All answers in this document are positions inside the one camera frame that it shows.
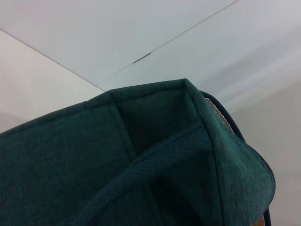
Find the dark teal lunch bag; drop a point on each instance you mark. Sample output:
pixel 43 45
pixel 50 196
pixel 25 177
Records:
pixel 70 164

